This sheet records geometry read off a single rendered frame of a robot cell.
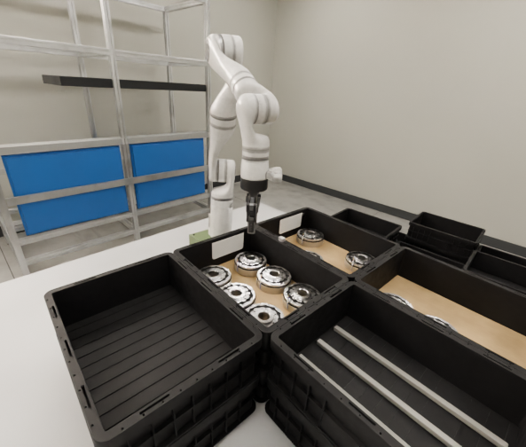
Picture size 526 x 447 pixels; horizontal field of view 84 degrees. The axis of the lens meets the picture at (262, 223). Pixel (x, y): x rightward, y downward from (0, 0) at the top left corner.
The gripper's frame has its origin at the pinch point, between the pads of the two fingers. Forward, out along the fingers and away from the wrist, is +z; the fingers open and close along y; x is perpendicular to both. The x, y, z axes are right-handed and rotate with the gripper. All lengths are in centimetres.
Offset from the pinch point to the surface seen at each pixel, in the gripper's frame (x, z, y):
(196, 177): -71, 49, -203
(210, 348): -6.0, 17.3, 30.1
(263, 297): 4.7, 17.2, 11.2
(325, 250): 26.5, 17.2, -18.2
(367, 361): 28.9, 17.3, 29.8
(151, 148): -100, 16, -169
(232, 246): -6.6, 11.9, -7.1
